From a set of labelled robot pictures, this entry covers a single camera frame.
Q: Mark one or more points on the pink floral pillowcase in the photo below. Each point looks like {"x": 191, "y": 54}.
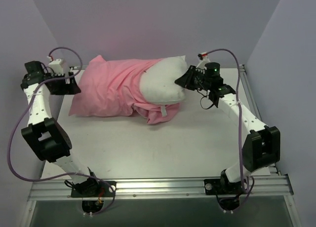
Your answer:
{"x": 112, "y": 88}

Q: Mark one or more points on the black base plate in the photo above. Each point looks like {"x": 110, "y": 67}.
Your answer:
{"x": 105, "y": 192}
{"x": 227, "y": 194}

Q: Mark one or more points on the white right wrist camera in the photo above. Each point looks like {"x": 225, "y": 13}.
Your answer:
{"x": 203, "y": 59}

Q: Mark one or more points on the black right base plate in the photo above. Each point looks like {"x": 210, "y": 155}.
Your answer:
{"x": 227, "y": 194}

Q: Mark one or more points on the aluminium front rail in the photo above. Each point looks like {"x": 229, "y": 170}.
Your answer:
{"x": 273, "y": 185}

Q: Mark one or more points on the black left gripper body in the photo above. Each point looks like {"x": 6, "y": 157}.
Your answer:
{"x": 62, "y": 83}

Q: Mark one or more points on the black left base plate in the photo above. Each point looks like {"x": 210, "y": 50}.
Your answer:
{"x": 105, "y": 192}

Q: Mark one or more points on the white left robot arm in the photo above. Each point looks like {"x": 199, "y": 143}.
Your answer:
{"x": 45, "y": 136}

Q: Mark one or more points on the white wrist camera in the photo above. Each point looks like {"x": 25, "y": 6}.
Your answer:
{"x": 60, "y": 67}
{"x": 203, "y": 59}

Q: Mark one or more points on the white pillow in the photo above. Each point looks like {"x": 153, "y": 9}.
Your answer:
{"x": 157, "y": 84}

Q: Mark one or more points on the aluminium back rail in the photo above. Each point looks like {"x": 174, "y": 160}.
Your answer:
{"x": 241, "y": 67}

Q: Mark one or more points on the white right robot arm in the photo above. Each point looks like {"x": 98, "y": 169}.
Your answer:
{"x": 261, "y": 147}

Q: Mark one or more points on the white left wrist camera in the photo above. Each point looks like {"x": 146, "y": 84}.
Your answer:
{"x": 60, "y": 67}

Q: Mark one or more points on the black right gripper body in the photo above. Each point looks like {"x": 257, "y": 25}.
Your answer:
{"x": 191, "y": 77}

